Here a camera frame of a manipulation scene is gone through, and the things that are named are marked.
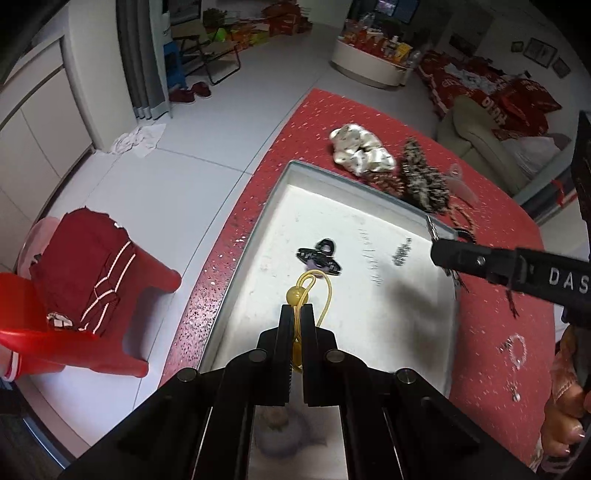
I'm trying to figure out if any large framed wall picture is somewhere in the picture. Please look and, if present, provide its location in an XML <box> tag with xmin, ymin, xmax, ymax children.
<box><xmin>524</xmin><ymin>38</ymin><xmax>555</xmax><ymax>69</ymax></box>

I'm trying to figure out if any white plastic bag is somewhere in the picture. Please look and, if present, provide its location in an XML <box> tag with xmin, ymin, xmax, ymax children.
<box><xmin>512</xmin><ymin>134</ymin><xmax>575</xmax><ymax>176</ymax></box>

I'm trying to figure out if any red plastic stool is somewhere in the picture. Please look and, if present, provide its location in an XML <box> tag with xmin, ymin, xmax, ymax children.
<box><xmin>0</xmin><ymin>222</ymin><xmax>183</xmax><ymax>379</ymax></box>

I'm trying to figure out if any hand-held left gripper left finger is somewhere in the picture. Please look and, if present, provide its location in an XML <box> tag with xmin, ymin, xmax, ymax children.
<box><xmin>60</xmin><ymin>304</ymin><xmax>296</xmax><ymax>480</ymax></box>

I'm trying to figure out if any blue plastic stool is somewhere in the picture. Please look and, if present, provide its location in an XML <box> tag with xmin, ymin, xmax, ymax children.
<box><xmin>161</xmin><ymin>44</ymin><xmax>185</xmax><ymax>90</ymax></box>

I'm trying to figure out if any folded red garment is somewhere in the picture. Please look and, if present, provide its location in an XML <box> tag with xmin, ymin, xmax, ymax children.
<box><xmin>30</xmin><ymin>208</ymin><xmax>137</xmax><ymax>337</ymax></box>

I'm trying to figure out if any yellow beaded hair tie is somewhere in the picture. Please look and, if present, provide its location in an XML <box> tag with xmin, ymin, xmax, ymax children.
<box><xmin>286</xmin><ymin>270</ymin><xmax>333</xmax><ymax>372</ymax></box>

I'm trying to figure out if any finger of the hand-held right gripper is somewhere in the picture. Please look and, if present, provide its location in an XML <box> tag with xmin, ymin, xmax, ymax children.
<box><xmin>429</xmin><ymin>237</ymin><xmax>520</xmax><ymax>288</ymax></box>

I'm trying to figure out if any red ribbon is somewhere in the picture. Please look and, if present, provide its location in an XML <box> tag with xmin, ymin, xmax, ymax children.
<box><xmin>551</xmin><ymin>178</ymin><xmax>578</xmax><ymax>207</ymax></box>

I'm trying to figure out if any folding chair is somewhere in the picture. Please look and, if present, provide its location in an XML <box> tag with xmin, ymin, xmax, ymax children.
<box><xmin>178</xmin><ymin>34</ymin><xmax>242</xmax><ymax>86</ymax></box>

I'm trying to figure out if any silver chain bracelet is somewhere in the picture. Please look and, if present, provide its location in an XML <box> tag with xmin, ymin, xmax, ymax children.
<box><xmin>503</xmin><ymin>335</ymin><xmax>529</xmax><ymax>367</ymax></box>

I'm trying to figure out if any white satin scrunchie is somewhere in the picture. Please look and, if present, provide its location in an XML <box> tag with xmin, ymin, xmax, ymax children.
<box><xmin>329</xmin><ymin>124</ymin><xmax>397</xmax><ymax>176</ymax></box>

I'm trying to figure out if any red printed blanket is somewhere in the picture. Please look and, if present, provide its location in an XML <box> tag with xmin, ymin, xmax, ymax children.
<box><xmin>418</xmin><ymin>48</ymin><xmax>564</xmax><ymax>139</ymax></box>

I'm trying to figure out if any round white coffee table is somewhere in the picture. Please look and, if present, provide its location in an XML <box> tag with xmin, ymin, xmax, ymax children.
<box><xmin>330</xmin><ymin>39</ymin><xmax>409</xmax><ymax>89</ymax></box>

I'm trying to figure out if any grey curtain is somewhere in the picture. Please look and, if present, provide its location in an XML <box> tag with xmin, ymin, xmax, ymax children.
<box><xmin>115</xmin><ymin>0</ymin><xmax>171</xmax><ymax>121</ymax></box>

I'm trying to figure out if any person's right hand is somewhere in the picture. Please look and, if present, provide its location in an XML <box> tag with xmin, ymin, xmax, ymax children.
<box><xmin>539</xmin><ymin>390</ymin><xmax>589</xmax><ymax>469</ymax></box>

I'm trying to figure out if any leopard print scrunchie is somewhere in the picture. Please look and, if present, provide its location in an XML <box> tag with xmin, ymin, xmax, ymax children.
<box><xmin>369</xmin><ymin>137</ymin><xmax>452</xmax><ymax>215</ymax></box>

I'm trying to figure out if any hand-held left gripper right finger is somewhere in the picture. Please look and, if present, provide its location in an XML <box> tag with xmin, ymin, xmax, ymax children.
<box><xmin>302</xmin><ymin>304</ymin><xmax>536</xmax><ymax>480</ymax></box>

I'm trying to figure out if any white floor cloth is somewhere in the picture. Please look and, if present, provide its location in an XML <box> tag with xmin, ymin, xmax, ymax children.
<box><xmin>111</xmin><ymin>124</ymin><xmax>167</xmax><ymax>158</ymax></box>

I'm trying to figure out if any beige sofa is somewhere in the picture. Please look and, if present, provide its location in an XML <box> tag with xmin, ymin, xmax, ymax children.
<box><xmin>436</xmin><ymin>95</ymin><xmax>578</xmax><ymax>195</ymax></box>

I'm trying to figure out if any beige cabinet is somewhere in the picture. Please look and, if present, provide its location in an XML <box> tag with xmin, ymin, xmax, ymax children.
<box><xmin>0</xmin><ymin>0</ymin><xmax>95</xmax><ymax>268</ymax></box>

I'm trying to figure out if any orange striped plastic cup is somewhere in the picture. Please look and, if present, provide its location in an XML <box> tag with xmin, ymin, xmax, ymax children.
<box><xmin>0</xmin><ymin>352</ymin><xmax>23</xmax><ymax>382</ymax></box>

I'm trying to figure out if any stack of red gift boxes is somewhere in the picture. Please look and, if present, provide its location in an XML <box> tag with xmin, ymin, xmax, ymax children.
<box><xmin>261</xmin><ymin>2</ymin><xmax>310</xmax><ymax>38</ymax></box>

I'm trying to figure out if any clear hair claw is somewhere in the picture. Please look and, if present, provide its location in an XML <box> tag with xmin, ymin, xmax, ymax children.
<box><xmin>445</xmin><ymin>164</ymin><xmax>481</xmax><ymax>204</ymax></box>

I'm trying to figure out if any silver rhinestone hair clip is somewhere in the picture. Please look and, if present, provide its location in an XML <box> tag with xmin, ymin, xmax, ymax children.
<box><xmin>392</xmin><ymin>237</ymin><xmax>413</xmax><ymax>267</ymax></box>

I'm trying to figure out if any pile of snack packets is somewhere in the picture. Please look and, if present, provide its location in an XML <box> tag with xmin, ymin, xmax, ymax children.
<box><xmin>344</xmin><ymin>14</ymin><xmax>419</xmax><ymax>63</ymax></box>

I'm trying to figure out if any grey tray with white inside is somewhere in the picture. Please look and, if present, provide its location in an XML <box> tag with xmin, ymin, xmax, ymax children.
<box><xmin>199</xmin><ymin>160</ymin><xmax>464</xmax><ymax>480</ymax></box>

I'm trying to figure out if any dark purple hair claw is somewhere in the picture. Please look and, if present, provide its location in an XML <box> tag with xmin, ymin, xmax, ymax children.
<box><xmin>297</xmin><ymin>238</ymin><xmax>345</xmax><ymax>277</ymax></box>

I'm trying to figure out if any green leafy bundle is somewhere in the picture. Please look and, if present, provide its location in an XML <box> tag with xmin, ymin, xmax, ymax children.
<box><xmin>203</xmin><ymin>8</ymin><xmax>232</xmax><ymax>28</ymax></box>

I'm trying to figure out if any purple flower hair tie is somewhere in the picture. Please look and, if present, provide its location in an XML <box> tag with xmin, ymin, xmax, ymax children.
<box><xmin>256</xmin><ymin>408</ymin><xmax>333</xmax><ymax>457</ymax></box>

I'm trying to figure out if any person's right forearm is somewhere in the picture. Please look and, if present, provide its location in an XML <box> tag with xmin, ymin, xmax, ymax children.
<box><xmin>551</xmin><ymin>330</ymin><xmax>580</xmax><ymax>402</ymax></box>

